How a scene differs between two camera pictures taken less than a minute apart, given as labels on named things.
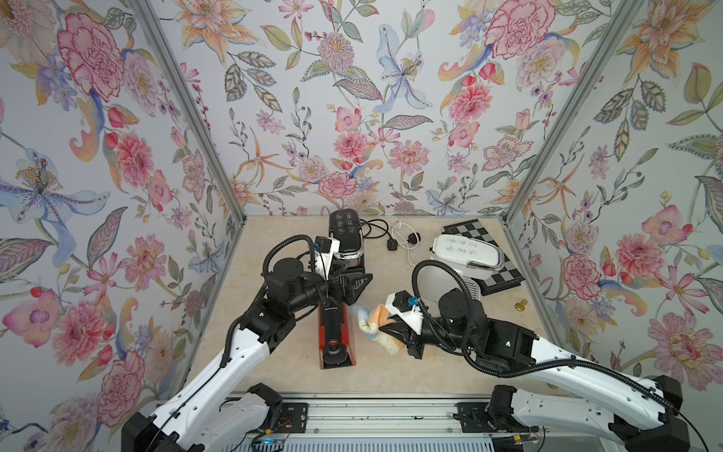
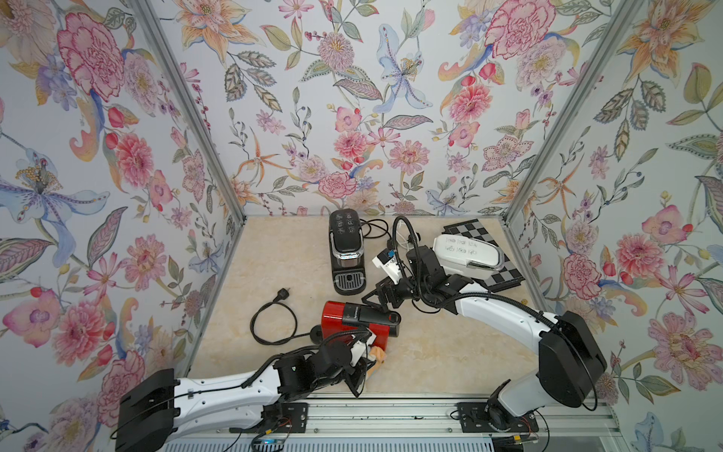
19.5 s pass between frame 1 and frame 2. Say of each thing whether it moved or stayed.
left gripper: moved
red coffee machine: moved
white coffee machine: stayed
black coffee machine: stayed
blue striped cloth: moved
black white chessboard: stayed
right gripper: moved
